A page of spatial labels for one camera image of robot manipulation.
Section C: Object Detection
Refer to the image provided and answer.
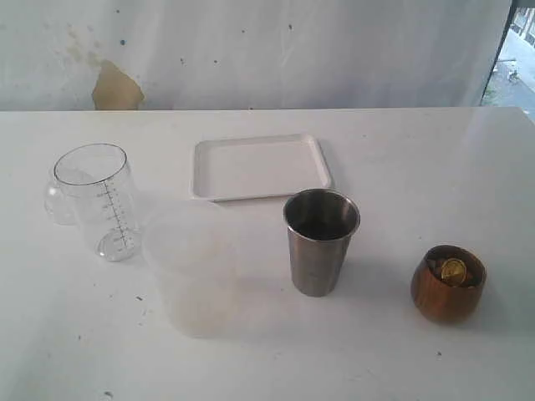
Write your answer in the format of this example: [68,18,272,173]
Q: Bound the stainless steel cup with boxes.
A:
[283,188,360,297]

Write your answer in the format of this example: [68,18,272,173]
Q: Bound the clear plastic shaker cup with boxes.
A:
[53,143,141,262]

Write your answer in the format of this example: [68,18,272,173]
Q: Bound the brown chocolate pieces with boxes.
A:
[426,253,482,288]

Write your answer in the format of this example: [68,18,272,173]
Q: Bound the gold coin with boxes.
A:
[441,258,467,287]

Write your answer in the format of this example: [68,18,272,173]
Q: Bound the brown wooden bowl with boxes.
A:
[410,245,487,324]

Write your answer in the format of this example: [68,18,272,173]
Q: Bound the clear dome shaker lid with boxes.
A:
[43,168,78,226]

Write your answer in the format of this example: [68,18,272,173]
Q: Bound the white rectangular tray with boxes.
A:
[190,134,332,201]

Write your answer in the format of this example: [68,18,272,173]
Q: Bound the translucent plastic container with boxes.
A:
[141,200,239,338]

